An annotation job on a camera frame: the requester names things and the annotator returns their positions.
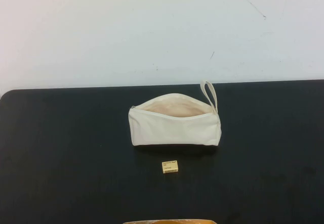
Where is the small yellow boxed eraser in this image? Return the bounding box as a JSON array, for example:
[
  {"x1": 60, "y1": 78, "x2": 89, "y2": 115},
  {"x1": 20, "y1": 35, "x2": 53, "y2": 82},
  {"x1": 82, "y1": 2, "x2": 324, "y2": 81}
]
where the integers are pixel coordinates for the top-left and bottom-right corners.
[{"x1": 161, "y1": 160, "x2": 181, "y2": 174}]

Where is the cream canvas pencil case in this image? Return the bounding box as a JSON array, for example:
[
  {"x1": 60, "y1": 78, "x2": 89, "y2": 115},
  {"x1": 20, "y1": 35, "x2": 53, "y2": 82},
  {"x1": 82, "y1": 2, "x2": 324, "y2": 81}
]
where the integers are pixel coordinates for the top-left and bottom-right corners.
[{"x1": 128, "y1": 80, "x2": 223, "y2": 147}]

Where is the orange yellow curved object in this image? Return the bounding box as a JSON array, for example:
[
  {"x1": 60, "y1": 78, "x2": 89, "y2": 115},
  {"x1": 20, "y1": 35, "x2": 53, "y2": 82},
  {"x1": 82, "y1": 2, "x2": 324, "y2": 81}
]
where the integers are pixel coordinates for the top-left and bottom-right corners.
[{"x1": 123, "y1": 218, "x2": 216, "y2": 224}]

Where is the black table mat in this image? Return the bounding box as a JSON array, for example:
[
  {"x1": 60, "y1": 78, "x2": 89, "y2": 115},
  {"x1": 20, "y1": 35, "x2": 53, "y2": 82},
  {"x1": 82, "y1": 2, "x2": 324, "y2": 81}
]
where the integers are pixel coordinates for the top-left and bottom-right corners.
[{"x1": 0, "y1": 79, "x2": 324, "y2": 224}]

